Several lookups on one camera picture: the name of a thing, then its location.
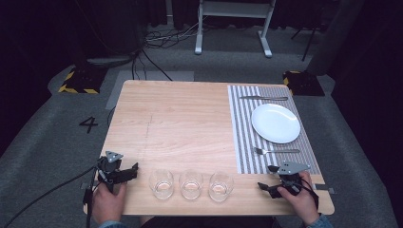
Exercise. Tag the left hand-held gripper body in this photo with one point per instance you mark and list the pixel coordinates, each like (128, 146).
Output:
(109, 167)

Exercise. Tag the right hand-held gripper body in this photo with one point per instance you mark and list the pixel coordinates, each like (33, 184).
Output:
(290, 172)

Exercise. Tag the person's right hand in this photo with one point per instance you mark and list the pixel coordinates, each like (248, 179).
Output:
(301, 201)

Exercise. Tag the person's left hand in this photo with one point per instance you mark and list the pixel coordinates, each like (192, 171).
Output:
(107, 202)

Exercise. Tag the silver fork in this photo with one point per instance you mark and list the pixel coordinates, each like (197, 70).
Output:
(275, 151)

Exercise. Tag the grey tape strip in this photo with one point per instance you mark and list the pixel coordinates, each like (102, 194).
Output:
(326, 188)
(85, 186)

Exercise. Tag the clear drinking glass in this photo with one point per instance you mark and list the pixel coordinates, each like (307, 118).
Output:
(220, 186)
(191, 185)
(161, 184)

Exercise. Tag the grey striped placemat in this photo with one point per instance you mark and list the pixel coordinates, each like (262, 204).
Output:
(244, 136)

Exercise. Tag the white round plate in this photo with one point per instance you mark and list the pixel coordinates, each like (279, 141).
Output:
(275, 123)

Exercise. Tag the silver table knife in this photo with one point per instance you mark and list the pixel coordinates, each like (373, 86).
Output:
(263, 98)

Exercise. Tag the black base with yellow stripes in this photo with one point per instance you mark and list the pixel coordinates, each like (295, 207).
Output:
(84, 80)
(304, 83)

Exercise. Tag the black tripod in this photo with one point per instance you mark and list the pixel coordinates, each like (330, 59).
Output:
(310, 41)

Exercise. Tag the grey curtain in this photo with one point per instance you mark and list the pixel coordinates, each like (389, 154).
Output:
(335, 34)

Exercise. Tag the white metal stand frame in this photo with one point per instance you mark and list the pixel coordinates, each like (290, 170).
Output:
(233, 9)

